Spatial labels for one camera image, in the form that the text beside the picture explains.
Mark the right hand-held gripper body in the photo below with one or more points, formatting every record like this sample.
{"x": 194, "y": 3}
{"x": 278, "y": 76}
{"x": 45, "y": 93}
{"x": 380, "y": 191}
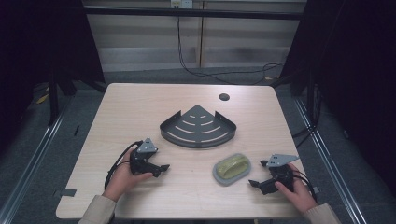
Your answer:
{"x": 280, "y": 175}

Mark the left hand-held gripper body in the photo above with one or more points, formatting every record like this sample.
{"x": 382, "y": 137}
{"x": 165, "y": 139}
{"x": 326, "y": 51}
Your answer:
{"x": 142, "y": 161}

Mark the person's right hand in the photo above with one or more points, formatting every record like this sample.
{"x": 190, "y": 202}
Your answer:
{"x": 297, "y": 194}

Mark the person's left hand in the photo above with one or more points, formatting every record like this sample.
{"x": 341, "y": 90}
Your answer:
{"x": 120, "y": 182}

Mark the yellow-green soap bar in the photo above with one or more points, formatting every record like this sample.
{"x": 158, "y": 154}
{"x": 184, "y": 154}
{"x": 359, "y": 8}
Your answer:
{"x": 233, "y": 166}

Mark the green sponge in bag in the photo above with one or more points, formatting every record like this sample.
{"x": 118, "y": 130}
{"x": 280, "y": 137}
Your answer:
{"x": 222, "y": 180}

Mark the dark grey corner shelf rack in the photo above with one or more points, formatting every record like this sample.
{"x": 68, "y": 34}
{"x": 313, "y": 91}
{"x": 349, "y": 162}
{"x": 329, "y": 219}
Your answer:
{"x": 199, "y": 130}

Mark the small black floor piece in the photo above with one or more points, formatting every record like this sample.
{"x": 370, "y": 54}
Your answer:
{"x": 76, "y": 130}

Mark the black table grommet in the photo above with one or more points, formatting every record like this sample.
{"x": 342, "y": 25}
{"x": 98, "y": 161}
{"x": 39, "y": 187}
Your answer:
{"x": 224, "y": 96}

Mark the grey tape piece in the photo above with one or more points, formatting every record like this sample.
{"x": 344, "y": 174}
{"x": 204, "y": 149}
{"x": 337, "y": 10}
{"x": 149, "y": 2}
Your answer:
{"x": 66, "y": 193}

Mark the black stand leg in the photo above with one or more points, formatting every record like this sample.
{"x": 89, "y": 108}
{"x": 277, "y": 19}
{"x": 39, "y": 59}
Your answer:
{"x": 53, "y": 99}

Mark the yellow floor scrap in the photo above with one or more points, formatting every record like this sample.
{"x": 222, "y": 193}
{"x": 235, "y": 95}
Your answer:
{"x": 42, "y": 98}

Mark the black curtain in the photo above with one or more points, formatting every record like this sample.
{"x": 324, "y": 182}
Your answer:
{"x": 40, "y": 40}
{"x": 355, "y": 62}

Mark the metal floor rail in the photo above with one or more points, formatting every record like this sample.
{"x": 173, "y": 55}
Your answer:
{"x": 34, "y": 155}
{"x": 330, "y": 161}

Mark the black horizontal frame bar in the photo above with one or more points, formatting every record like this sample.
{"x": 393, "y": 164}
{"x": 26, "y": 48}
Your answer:
{"x": 193, "y": 13}

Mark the white wall power outlet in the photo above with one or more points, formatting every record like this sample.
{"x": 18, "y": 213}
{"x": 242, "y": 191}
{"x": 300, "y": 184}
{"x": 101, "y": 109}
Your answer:
{"x": 181, "y": 3}

